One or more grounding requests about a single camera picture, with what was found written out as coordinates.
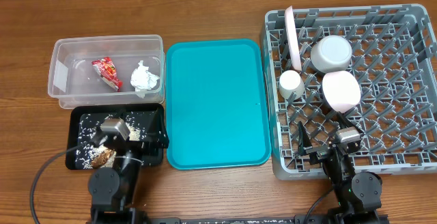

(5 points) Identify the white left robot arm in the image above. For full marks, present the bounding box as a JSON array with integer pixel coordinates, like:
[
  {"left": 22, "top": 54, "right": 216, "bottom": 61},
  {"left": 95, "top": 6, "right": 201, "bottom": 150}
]
[{"left": 88, "top": 104, "right": 169, "bottom": 223}]

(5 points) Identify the large white plate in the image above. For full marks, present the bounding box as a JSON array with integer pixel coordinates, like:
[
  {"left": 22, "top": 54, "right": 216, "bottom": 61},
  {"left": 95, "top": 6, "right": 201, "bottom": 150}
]
[{"left": 284, "top": 6, "right": 302, "bottom": 72}]

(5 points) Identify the red snack wrapper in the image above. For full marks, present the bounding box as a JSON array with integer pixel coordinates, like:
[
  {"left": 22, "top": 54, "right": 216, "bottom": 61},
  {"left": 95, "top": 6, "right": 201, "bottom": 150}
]
[{"left": 91, "top": 57, "right": 123, "bottom": 92}]

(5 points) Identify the teal serving tray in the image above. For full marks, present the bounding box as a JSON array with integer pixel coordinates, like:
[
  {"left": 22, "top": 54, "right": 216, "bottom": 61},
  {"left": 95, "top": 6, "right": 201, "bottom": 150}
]
[{"left": 166, "top": 39, "right": 271, "bottom": 170}]

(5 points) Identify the grey-white bowl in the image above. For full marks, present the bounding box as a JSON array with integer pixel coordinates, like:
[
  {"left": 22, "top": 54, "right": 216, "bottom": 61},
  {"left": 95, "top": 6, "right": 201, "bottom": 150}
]
[{"left": 310, "top": 36, "right": 352, "bottom": 74}]

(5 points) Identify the grey dishwasher rack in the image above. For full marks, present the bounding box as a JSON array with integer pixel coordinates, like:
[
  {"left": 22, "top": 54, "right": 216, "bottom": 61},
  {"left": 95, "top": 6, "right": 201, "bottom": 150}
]
[{"left": 262, "top": 4, "right": 436, "bottom": 180}]

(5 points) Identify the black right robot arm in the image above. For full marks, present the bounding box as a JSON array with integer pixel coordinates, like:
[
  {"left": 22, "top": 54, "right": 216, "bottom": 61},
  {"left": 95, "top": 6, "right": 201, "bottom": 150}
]
[{"left": 298, "top": 114, "right": 389, "bottom": 224}]

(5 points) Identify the cream plastic cup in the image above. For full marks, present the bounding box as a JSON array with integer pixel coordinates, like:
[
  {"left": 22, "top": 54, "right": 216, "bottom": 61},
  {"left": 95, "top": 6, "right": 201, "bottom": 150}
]
[{"left": 279, "top": 70, "right": 305, "bottom": 100}]

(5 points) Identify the clear plastic bin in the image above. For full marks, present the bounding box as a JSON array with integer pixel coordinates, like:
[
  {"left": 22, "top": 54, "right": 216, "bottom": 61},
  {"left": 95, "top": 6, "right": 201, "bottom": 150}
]
[{"left": 48, "top": 35, "right": 165, "bottom": 109}]

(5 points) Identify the white rice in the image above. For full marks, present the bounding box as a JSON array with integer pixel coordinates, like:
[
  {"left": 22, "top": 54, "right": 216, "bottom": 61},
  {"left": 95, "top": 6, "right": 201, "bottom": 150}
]
[{"left": 66, "top": 111, "right": 147, "bottom": 170}]

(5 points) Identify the black plastic tray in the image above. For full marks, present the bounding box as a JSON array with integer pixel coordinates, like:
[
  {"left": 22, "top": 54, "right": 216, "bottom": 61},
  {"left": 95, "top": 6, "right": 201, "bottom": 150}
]
[{"left": 67, "top": 104, "right": 169, "bottom": 167}]

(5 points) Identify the white tissue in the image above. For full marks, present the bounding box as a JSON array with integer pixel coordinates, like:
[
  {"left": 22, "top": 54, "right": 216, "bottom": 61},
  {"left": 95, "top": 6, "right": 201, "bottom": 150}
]
[{"left": 130, "top": 60, "right": 160, "bottom": 98}]

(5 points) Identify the brown food scrap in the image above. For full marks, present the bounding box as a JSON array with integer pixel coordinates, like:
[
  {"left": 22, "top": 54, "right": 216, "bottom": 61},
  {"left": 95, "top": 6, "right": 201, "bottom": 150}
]
[{"left": 91, "top": 149, "right": 116, "bottom": 169}]

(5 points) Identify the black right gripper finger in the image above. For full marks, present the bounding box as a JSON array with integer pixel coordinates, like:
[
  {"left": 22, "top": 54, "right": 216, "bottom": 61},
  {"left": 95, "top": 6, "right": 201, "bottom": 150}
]
[
  {"left": 298, "top": 122, "right": 312, "bottom": 149},
  {"left": 337, "top": 113, "right": 356, "bottom": 129}
]

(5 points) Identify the small pink-white dish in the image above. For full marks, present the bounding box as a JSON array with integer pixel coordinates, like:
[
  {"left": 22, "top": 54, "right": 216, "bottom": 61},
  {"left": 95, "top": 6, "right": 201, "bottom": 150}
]
[{"left": 322, "top": 70, "right": 361, "bottom": 113}]

